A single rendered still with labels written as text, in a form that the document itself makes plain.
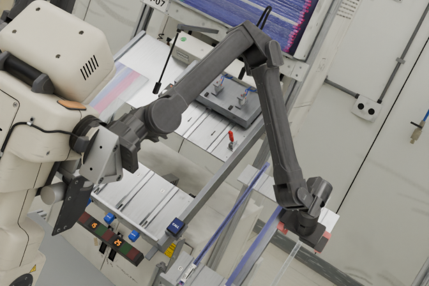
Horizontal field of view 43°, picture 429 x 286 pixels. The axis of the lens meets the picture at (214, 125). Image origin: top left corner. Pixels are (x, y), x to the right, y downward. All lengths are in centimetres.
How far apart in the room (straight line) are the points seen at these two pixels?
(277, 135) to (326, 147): 217
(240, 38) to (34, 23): 50
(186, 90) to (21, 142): 38
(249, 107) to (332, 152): 161
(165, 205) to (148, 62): 67
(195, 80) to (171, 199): 70
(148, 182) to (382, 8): 204
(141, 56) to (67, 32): 114
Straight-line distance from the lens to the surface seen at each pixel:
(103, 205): 193
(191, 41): 223
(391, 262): 365
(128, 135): 115
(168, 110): 120
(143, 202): 190
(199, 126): 205
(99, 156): 113
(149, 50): 232
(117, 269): 237
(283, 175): 142
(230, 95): 206
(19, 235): 132
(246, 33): 141
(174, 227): 179
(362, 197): 357
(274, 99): 143
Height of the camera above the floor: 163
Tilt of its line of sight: 17 degrees down
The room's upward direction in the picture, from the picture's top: 23 degrees clockwise
